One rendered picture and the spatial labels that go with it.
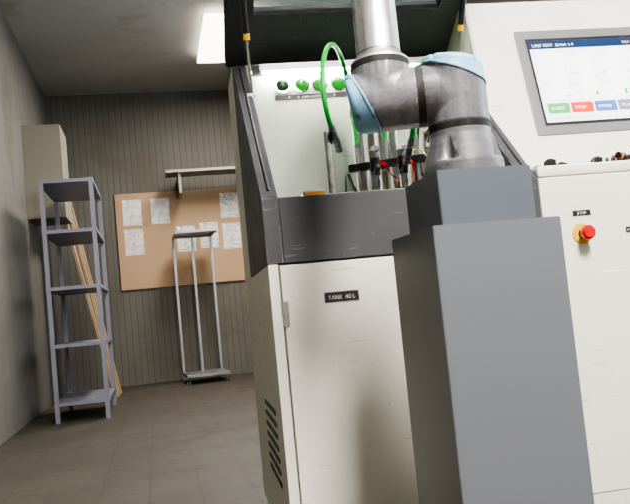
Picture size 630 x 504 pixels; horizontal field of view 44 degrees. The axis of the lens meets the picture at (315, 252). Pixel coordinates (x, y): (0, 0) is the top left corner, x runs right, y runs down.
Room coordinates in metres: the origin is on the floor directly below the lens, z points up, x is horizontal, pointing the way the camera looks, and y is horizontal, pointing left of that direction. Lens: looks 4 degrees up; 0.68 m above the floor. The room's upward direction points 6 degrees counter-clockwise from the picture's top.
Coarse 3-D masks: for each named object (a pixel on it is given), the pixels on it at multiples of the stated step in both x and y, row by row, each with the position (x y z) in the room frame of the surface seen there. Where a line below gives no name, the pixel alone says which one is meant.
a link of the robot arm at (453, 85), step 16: (432, 64) 1.42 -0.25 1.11; (448, 64) 1.40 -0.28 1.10; (464, 64) 1.40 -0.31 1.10; (480, 64) 1.42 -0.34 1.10; (416, 80) 1.41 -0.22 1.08; (432, 80) 1.41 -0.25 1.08; (448, 80) 1.40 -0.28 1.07; (464, 80) 1.40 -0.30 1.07; (480, 80) 1.42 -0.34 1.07; (432, 96) 1.41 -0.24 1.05; (448, 96) 1.40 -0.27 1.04; (464, 96) 1.40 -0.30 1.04; (480, 96) 1.41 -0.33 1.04; (432, 112) 1.42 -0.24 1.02; (448, 112) 1.41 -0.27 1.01; (464, 112) 1.40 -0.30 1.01; (480, 112) 1.41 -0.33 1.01
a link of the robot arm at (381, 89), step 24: (360, 0) 1.46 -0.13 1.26; (384, 0) 1.45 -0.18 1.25; (360, 24) 1.46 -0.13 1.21; (384, 24) 1.45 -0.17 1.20; (360, 48) 1.46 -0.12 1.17; (384, 48) 1.43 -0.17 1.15; (360, 72) 1.44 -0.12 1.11; (384, 72) 1.42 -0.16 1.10; (408, 72) 1.42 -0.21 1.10; (360, 96) 1.42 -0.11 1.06; (384, 96) 1.41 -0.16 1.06; (408, 96) 1.41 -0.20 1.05; (360, 120) 1.44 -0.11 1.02; (384, 120) 1.44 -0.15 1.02; (408, 120) 1.44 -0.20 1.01
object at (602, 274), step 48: (576, 0) 2.35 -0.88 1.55; (624, 0) 2.37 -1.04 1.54; (480, 48) 2.26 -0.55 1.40; (528, 144) 2.19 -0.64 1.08; (576, 144) 2.22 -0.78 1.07; (624, 144) 2.24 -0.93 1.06; (576, 192) 1.95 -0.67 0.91; (624, 192) 1.97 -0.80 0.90; (624, 240) 1.97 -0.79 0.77; (576, 288) 1.95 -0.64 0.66; (624, 288) 1.97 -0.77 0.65; (576, 336) 1.94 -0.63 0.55; (624, 336) 1.96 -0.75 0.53; (624, 384) 1.96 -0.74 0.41; (624, 432) 1.96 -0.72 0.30; (624, 480) 1.96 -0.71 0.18
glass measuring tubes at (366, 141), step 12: (396, 132) 2.43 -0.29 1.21; (360, 144) 2.39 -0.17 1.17; (372, 144) 2.39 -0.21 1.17; (396, 144) 2.43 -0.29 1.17; (396, 156) 2.40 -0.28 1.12; (384, 168) 2.40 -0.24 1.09; (396, 168) 2.40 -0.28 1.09; (372, 180) 2.40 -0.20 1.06; (384, 180) 2.40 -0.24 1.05; (396, 180) 2.40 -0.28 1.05
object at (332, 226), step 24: (360, 192) 1.86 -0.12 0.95; (384, 192) 1.87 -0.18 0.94; (288, 216) 1.84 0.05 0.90; (312, 216) 1.85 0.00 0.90; (336, 216) 1.85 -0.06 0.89; (360, 216) 1.86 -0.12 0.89; (384, 216) 1.87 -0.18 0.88; (288, 240) 1.84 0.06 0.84; (312, 240) 1.84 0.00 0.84; (336, 240) 1.85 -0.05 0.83; (360, 240) 1.86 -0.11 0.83; (384, 240) 1.87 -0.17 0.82
